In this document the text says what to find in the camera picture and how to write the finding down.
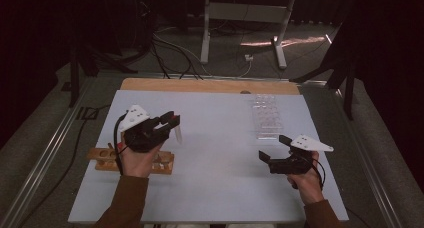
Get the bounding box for black floor cable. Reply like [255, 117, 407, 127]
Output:
[18, 104, 111, 228]

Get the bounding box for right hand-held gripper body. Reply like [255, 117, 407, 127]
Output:
[269, 134, 334, 176]

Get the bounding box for hand-held gripper cable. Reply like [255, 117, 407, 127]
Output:
[113, 112, 130, 176]
[309, 152, 328, 191]

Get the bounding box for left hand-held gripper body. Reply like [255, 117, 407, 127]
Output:
[118, 104, 168, 154]

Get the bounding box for white desk frame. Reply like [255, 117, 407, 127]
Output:
[199, 0, 298, 70]

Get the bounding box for white floor cable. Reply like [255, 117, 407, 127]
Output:
[237, 59, 252, 79]

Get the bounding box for thick black cable bundle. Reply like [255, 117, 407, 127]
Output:
[148, 31, 214, 81]

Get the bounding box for left hand-held gripper cable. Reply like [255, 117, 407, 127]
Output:
[113, 112, 130, 176]

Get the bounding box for person's left hand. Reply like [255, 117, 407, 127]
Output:
[117, 134, 165, 179]

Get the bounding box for metal floor rail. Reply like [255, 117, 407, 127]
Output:
[331, 86, 406, 228]
[0, 76, 96, 228]

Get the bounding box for clear plastic tube rack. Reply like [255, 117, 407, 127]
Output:
[250, 93, 284, 141]

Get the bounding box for black equipment rack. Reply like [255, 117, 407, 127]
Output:
[131, 0, 159, 52]

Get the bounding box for red-capped clear centrifuge tube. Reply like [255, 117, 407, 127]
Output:
[167, 111, 184, 145]

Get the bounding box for wooden test tube rack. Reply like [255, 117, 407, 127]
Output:
[87, 142, 175, 176]

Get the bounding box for right hand-held gripper cable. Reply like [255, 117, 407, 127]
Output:
[309, 152, 328, 191]

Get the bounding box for thin black floor cables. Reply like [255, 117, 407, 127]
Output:
[211, 4, 271, 37]

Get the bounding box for black metal stand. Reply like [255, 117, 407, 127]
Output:
[289, 21, 357, 121]
[68, 44, 139, 109]

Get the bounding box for person's right hand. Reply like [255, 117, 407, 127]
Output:
[287, 167, 325, 206]

